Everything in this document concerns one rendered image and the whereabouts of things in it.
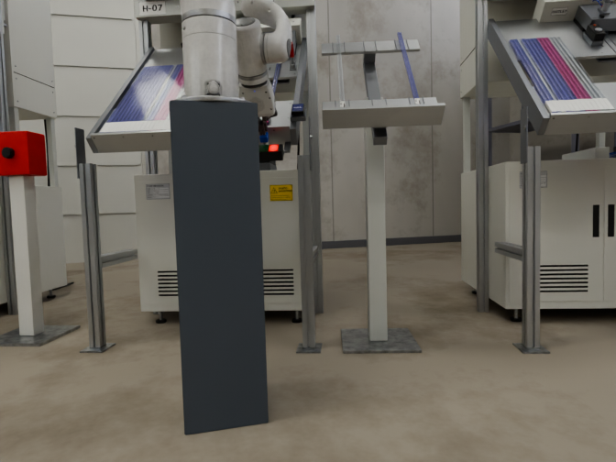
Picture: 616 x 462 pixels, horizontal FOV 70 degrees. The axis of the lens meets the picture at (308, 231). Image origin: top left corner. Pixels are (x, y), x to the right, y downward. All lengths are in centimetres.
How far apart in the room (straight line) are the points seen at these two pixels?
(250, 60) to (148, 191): 83
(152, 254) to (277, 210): 54
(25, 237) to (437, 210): 426
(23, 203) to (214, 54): 115
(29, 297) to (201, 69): 125
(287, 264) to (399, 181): 343
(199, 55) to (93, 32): 384
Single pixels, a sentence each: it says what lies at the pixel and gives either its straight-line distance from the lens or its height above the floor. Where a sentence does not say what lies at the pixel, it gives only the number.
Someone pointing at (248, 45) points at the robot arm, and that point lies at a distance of 125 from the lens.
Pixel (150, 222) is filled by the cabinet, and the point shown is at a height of 43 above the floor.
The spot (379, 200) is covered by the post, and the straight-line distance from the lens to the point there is 149.
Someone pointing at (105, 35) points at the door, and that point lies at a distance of 482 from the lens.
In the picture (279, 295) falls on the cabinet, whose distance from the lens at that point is 177.
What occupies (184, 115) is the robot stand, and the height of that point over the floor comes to 67.
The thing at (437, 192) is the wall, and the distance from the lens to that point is 527.
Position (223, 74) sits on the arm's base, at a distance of 102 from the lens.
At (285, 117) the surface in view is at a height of 77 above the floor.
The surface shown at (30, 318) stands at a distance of 200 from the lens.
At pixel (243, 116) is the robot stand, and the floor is 67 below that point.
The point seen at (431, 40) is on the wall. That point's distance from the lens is 554.
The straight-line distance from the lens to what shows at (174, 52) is 214.
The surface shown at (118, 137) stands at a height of 72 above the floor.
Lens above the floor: 48
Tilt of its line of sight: 3 degrees down
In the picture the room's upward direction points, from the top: 2 degrees counter-clockwise
